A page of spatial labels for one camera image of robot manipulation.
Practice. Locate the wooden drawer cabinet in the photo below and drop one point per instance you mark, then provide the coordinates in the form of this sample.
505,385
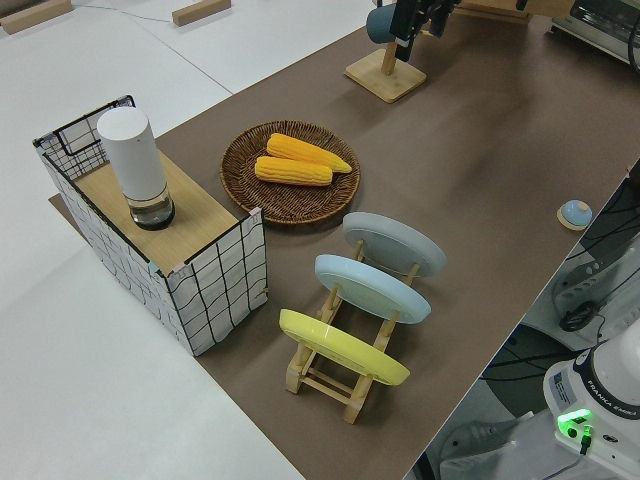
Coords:
500,10

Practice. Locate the round brown wicker basket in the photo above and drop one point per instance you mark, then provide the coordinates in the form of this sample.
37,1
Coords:
300,205

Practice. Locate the wooden plate rack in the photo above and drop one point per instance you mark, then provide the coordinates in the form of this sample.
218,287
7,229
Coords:
356,402

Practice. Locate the silver toaster oven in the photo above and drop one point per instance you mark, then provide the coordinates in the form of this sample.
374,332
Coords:
595,25

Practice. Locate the brown table mat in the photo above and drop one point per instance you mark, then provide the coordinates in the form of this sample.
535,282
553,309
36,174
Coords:
475,150

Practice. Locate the blue service bell wooden base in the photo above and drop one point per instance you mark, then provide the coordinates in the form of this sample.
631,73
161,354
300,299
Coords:
576,212

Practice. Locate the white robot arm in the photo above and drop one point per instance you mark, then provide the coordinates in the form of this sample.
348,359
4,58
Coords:
600,380

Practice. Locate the white cylinder bottle clear base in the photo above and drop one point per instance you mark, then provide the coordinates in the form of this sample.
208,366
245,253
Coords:
132,155

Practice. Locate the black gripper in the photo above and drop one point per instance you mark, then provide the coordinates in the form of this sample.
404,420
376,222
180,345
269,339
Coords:
407,17

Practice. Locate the short wooden block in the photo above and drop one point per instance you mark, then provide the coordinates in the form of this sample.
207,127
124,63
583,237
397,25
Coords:
200,12

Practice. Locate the grey plate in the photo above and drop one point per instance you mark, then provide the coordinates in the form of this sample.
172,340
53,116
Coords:
395,245

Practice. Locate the yellow corn cob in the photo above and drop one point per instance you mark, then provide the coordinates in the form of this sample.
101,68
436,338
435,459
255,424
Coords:
292,171
295,147

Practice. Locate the wooden mug tree stand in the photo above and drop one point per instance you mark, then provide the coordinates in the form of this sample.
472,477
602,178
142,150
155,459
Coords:
385,80

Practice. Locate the light blue plate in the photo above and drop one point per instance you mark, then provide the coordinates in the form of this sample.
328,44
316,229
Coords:
370,287

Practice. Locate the dark blue mug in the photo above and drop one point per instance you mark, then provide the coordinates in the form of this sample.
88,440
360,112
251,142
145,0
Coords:
378,25

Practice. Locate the long wooden block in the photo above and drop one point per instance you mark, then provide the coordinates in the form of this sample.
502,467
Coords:
35,17

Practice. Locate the yellow plate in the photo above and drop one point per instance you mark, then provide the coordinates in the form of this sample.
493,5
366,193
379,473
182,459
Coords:
340,347

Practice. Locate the white power strip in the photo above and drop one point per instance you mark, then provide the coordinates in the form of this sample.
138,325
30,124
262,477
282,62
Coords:
580,287

